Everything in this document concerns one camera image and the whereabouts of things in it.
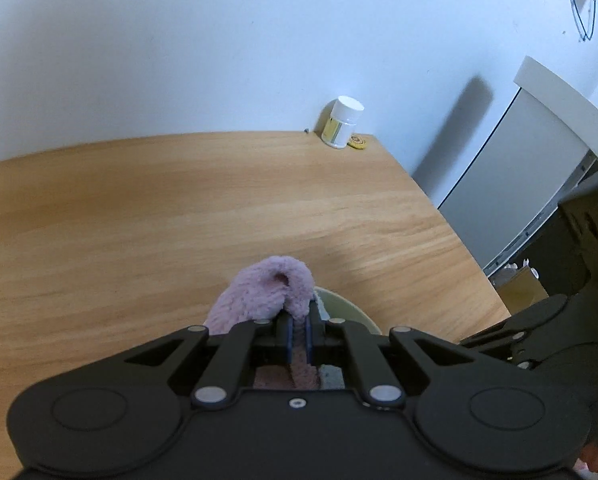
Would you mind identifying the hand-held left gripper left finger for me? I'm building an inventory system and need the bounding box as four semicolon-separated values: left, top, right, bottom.
124;310;296;409

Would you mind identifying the white bottle with yellow label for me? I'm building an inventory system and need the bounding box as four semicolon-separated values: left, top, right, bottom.
321;95;365;150

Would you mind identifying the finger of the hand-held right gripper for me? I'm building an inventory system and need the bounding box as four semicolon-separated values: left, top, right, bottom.
456;293;571;371

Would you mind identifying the white cabinet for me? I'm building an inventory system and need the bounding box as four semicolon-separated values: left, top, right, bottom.
437;55;598;279

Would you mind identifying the cardboard box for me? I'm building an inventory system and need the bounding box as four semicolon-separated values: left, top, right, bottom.
493;264;550;317

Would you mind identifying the pale cream bowl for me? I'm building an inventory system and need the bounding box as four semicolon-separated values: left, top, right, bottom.
313;286;383;337

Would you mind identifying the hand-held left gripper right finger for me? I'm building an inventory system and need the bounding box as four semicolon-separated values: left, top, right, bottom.
305;307;477;411

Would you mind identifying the purple fluffy cloth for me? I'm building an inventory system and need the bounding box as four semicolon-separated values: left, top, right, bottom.
205;255;323;392

